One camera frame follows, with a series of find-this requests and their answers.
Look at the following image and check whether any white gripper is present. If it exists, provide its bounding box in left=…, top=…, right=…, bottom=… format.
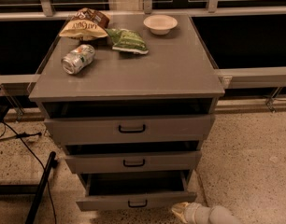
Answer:
left=171, top=202, right=210, bottom=224

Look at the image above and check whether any grey bottom drawer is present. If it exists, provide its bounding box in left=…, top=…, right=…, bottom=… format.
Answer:
left=77, top=171, right=196, bottom=211

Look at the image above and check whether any grey drawer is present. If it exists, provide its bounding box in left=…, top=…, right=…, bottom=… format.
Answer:
left=44, top=115, right=214, bottom=145
left=77, top=171, right=196, bottom=211
left=65, top=151, right=201, bottom=174

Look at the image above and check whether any grey middle drawer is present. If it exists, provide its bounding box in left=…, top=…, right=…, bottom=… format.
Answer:
left=65, top=151, right=201, bottom=174

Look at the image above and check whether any grey drawer cabinet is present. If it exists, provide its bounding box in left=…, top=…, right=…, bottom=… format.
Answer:
left=28, top=13, right=225, bottom=185

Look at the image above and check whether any grey top drawer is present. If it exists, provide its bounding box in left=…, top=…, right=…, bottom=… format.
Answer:
left=44, top=115, right=214, bottom=145

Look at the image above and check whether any black stand leg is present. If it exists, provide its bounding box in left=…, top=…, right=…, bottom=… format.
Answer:
left=25, top=151, right=56, bottom=224

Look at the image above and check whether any green snack bag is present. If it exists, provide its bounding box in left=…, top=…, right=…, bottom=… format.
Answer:
left=106, top=29, right=149, bottom=55

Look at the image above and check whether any silver soda can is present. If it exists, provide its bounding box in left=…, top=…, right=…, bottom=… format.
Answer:
left=61, top=44, right=95, bottom=75

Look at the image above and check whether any white bowl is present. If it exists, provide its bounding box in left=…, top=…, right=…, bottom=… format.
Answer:
left=143, top=15, right=178, bottom=35

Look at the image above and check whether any brown chip bag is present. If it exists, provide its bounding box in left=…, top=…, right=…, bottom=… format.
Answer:
left=59, top=7, right=110, bottom=41

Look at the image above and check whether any metal railing frame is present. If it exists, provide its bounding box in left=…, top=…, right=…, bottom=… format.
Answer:
left=0, top=0, right=286, bottom=112

